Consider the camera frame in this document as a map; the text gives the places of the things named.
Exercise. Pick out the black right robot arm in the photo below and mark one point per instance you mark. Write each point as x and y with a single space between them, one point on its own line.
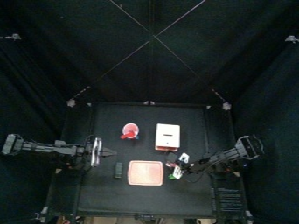
233 153

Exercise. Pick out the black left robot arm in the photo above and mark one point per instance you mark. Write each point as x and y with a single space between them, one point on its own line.
43 147

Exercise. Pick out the pink square plate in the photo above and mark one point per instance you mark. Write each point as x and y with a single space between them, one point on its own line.
145 173

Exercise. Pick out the salmon sushi toy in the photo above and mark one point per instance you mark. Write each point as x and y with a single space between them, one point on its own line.
169 164

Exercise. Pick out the white printed label sticker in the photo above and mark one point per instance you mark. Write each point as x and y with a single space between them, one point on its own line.
229 200

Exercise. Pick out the white rectangular box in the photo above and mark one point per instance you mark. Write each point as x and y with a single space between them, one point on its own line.
167 136

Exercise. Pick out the small green toy piece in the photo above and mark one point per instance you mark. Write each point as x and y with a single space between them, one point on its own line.
171 176

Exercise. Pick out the grey metal frame bracket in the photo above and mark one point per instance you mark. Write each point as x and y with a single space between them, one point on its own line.
291 38
71 102
225 105
148 102
14 37

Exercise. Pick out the small blue toy piece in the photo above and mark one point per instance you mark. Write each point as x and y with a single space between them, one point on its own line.
136 137

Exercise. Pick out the black seaweed sushi roll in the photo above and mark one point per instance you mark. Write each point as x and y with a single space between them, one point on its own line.
117 170

